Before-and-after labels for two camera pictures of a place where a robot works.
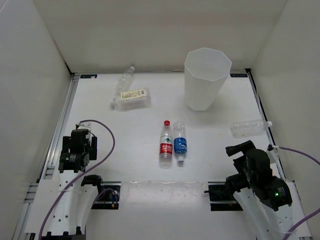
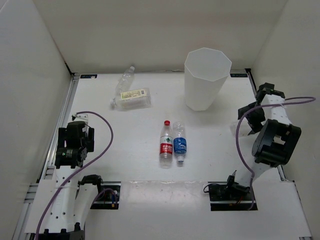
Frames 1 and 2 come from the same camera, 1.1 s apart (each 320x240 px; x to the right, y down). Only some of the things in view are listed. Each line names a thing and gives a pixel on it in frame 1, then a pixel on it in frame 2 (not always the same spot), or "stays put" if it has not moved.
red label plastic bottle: x=166 y=145 stays put
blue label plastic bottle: x=180 y=142 stays put
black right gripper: x=232 y=150 → x=255 y=125
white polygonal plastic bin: x=205 y=72 stays put
